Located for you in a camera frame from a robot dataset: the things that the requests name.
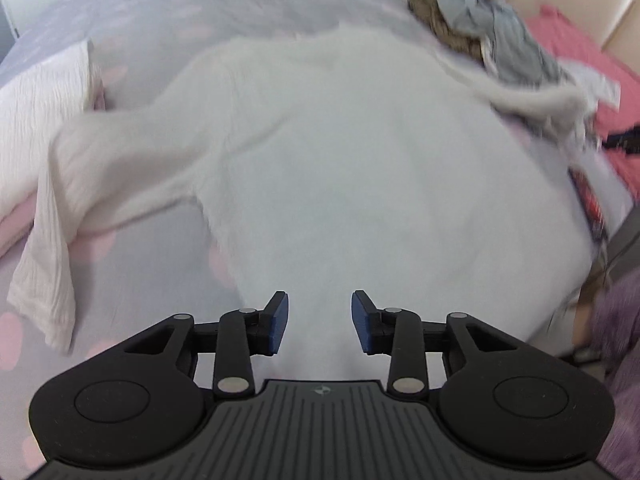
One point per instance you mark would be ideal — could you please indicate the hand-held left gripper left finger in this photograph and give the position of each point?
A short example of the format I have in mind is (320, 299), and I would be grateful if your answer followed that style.
(277, 322)

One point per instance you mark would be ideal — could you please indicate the grey-blue crumpled garment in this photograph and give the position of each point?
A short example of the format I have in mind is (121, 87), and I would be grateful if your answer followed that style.
(520, 50)

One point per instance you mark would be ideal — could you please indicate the purple fleece clothing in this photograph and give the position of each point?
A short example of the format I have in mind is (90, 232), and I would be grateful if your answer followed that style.
(622, 350)

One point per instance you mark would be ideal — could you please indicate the brown striped garment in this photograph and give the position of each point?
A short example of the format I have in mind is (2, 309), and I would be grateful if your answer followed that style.
(435, 15)

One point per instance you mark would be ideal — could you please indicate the red plaid cloth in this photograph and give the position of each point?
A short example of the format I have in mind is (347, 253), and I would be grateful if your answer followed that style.
(590, 205)

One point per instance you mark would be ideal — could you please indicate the crumpled white garment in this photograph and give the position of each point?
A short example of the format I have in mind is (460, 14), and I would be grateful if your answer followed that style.
(597, 85)

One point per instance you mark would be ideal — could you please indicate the folded white crinkled garment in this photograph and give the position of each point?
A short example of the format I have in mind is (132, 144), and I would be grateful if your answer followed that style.
(35, 125)

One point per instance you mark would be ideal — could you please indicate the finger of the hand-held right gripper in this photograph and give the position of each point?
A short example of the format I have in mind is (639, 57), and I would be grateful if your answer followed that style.
(625, 141)

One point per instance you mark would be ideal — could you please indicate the cream door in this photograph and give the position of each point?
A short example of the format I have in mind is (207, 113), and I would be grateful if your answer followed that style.
(10, 10)

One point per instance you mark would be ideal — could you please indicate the bright pink pillow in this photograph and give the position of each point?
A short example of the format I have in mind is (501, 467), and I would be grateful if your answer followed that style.
(585, 45)

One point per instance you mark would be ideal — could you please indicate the white muslin long-sleeve shirt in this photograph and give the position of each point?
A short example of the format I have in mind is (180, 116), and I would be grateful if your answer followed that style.
(350, 160)

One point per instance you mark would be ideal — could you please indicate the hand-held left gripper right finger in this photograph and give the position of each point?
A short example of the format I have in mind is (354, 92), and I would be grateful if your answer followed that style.
(361, 322)

